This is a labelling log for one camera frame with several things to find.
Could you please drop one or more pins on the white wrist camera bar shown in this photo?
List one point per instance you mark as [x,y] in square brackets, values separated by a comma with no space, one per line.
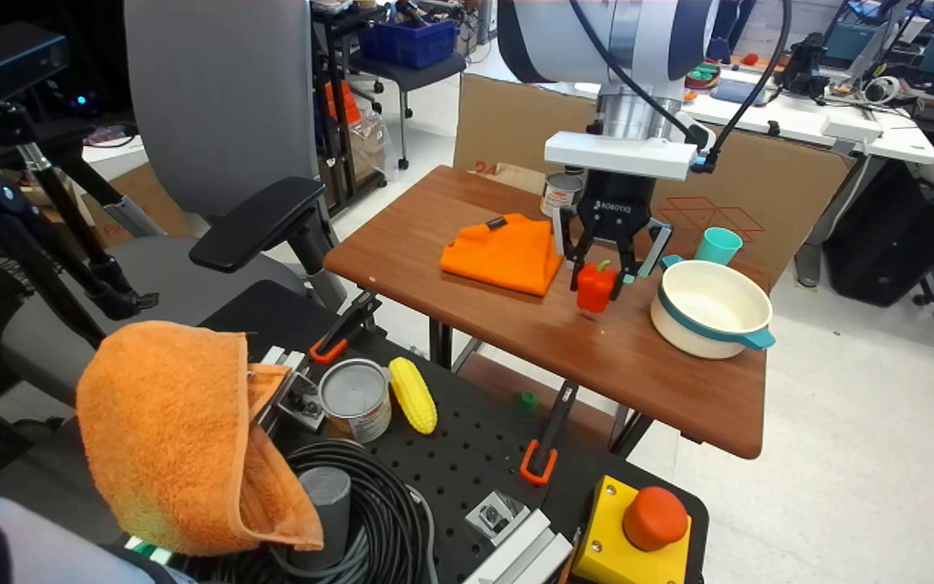
[625,156]

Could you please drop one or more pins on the orange toy pepper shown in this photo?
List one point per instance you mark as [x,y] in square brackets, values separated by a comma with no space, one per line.
[596,286]

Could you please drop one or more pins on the yellow emergency stop button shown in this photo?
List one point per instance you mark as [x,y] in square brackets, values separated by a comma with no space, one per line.
[632,535]

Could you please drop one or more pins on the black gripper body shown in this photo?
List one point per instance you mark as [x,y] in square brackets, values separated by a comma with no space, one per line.
[614,205]

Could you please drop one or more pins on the teal plastic cup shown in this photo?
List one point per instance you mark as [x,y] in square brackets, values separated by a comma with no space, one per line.
[718,245]

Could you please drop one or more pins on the yellow toy corn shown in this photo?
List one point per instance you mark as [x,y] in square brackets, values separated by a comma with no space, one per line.
[412,393]

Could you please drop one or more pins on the orange towel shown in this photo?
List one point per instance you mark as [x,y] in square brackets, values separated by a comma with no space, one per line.
[169,434]

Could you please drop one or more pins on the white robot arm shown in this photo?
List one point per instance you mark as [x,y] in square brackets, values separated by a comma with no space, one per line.
[638,53]

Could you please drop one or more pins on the white side desk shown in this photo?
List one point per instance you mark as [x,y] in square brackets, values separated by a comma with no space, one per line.
[878,134]

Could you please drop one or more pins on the orange folded cloth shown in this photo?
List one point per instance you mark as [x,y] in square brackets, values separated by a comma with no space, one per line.
[511,251]

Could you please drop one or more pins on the large peach tin can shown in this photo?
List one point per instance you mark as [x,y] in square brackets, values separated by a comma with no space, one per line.
[356,397]

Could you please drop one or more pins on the grey office chair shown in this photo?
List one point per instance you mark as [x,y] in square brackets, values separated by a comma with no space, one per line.
[224,109]

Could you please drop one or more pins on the wooden table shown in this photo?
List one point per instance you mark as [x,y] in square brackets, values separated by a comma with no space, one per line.
[614,352]

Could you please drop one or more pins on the black orange clamp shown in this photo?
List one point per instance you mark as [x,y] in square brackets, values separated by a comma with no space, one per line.
[337,335]
[538,455]

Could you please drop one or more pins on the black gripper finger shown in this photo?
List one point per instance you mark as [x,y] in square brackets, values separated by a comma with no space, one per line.
[657,241]
[570,248]

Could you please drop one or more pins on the brown cardboard sheet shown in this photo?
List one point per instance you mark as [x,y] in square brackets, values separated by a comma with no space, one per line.
[759,187]

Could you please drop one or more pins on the white pot teal rim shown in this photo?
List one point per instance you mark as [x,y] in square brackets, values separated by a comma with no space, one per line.
[710,308]

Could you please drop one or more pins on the black camera on tripod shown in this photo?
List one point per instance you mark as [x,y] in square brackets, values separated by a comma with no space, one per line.
[28,60]

